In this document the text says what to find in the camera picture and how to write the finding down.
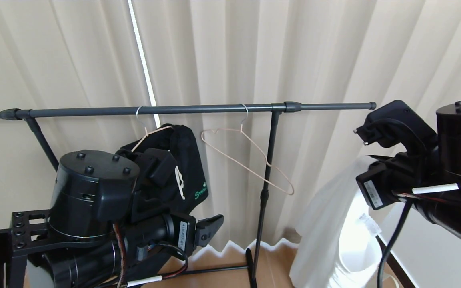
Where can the pink clothes hanger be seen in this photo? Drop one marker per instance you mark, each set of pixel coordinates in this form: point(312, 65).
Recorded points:
point(146, 136)
point(230, 156)

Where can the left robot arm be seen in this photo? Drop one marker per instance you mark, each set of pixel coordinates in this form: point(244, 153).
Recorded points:
point(90, 192)

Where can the black clothes rack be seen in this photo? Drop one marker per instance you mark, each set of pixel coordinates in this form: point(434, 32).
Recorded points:
point(214, 108)

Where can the beige curtain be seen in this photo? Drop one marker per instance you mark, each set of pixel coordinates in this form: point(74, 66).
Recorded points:
point(294, 48)

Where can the black garment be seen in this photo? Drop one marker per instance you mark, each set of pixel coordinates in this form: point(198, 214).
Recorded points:
point(190, 160)

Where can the white garment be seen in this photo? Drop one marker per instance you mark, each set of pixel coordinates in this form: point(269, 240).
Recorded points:
point(326, 224)

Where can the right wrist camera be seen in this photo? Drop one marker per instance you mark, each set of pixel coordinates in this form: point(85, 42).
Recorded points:
point(394, 124)

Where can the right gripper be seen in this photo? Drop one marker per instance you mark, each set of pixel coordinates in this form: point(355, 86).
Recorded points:
point(394, 180)

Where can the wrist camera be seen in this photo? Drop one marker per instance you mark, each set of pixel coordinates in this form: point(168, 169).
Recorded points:
point(394, 124)
point(154, 176)

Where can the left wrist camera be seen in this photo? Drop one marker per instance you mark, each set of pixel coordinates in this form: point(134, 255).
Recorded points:
point(154, 176)

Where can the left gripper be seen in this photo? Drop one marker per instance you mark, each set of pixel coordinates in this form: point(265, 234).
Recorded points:
point(174, 236)

